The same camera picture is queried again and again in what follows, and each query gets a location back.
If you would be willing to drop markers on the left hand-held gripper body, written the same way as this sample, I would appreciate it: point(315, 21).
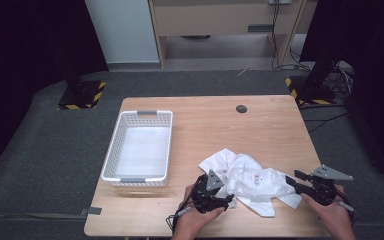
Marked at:
point(203, 196)

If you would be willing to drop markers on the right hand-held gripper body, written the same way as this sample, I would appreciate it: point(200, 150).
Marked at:
point(323, 193)

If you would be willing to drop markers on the white printed t-shirt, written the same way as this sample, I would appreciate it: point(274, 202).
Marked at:
point(253, 181)

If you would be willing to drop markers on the white plastic basket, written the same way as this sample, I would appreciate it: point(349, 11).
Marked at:
point(113, 156)

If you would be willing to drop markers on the person's left hand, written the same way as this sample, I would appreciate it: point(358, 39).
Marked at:
point(193, 223)

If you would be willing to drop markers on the person's right hand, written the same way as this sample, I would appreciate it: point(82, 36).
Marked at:
point(333, 220)

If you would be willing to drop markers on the black stand with striped base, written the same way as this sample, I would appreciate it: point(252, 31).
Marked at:
point(310, 93)
point(80, 95)

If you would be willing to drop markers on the round grey table grommet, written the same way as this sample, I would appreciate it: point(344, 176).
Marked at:
point(241, 108)

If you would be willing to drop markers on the grey tape strip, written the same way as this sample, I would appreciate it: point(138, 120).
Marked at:
point(93, 211)

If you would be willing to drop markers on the small stick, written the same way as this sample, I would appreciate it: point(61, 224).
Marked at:
point(243, 72)

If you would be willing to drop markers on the black curtain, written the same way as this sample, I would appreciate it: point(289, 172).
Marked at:
point(13, 50)
point(373, 50)

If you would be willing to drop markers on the light wooden desk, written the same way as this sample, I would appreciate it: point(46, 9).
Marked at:
point(213, 20)

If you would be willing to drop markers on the white partition panel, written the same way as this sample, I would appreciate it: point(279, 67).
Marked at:
point(123, 30)

